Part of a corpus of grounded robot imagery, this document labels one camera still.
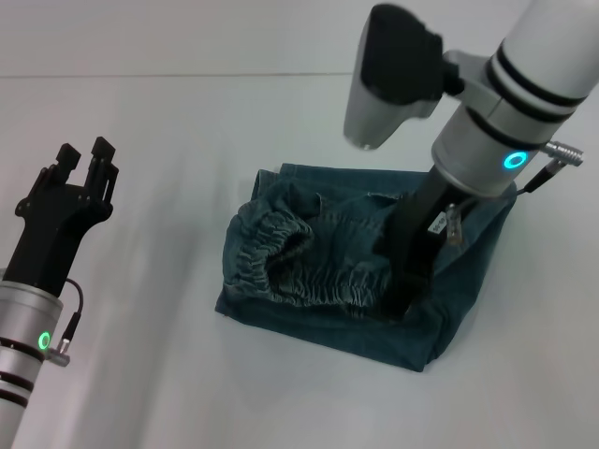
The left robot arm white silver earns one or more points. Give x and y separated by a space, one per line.
23 327

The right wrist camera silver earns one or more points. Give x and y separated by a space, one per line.
374 112

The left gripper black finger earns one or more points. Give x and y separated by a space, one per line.
65 163
104 168

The blue denim shorts with print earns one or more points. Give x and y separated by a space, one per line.
327 318

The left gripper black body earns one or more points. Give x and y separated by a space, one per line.
51 234

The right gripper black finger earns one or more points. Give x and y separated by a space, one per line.
404 297

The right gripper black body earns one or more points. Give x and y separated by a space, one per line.
416 234

